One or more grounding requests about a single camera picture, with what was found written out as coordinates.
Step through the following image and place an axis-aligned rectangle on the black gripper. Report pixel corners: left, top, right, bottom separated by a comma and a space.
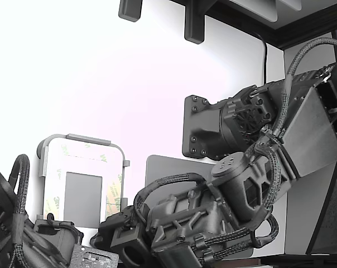
89, 205, 139, 250

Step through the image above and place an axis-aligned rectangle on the black six-joint robot arm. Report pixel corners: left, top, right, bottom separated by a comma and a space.
145, 63, 337, 268

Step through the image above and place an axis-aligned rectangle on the dark textured panel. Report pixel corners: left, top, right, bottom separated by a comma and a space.
70, 243, 121, 268

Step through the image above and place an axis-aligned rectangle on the black machine block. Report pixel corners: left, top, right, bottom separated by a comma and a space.
0, 167, 84, 268

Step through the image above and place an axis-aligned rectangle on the white framed display panel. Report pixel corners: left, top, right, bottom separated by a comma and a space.
42, 138, 124, 228

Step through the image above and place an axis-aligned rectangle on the gray flat plate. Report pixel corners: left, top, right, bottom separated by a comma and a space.
145, 155, 254, 259

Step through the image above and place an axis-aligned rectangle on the gray fixture with round legs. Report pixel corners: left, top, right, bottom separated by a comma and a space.
36, 133, 131, 228

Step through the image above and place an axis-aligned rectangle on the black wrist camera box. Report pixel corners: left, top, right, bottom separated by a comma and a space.
110, 220, 148, 266

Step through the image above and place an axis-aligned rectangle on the braided cable bundle to gripper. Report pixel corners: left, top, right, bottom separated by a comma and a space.
133, 172, 210, 227

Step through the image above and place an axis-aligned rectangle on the black braided cable loop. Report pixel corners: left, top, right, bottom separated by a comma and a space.
9, 153, 31, 252

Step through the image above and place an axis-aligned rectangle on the braided cable bundle under forearm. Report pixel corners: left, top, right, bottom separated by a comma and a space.
192, 214, 280, 265

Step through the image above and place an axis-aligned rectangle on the short black bracket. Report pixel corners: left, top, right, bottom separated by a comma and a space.
118, 0, 143, 22

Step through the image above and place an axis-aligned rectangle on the tall black bracket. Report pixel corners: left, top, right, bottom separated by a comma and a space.
184, 0, 206, 45

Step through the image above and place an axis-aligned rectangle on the thin black cable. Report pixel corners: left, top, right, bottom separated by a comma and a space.
252, 31, 269, 85

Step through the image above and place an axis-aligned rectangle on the long braided arm cable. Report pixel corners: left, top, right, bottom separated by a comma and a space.
274, 37, 337, 137

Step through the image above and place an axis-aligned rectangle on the dark overhead frame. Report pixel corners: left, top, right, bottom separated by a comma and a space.
171, 0, 337, 51

